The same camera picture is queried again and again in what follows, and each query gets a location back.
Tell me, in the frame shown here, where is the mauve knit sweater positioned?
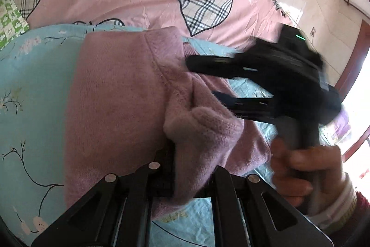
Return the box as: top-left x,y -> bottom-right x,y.
64,26 -> 273,220

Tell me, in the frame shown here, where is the person's right hand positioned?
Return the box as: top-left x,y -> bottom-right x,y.
270,138 -> 347,208

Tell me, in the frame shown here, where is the brown door frame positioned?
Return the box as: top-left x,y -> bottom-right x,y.
335,20 -> 370,97

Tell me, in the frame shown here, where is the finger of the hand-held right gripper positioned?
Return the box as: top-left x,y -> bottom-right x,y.
185,53 -> 261,80
212,91 -> 278,122

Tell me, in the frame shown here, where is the teal floral bed sheet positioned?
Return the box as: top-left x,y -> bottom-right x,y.
0,24 -> 292,247

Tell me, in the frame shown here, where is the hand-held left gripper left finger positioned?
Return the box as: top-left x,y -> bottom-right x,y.
32,146 -> 177,247

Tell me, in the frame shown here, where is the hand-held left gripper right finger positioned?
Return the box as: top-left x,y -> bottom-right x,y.
212,165 -> 333,247

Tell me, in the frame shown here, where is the green checkered pillow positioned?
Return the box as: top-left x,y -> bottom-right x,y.
0,0 -> 30,51

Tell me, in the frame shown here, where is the person's right forearm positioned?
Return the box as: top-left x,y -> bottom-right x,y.
302,171 -> 370,247

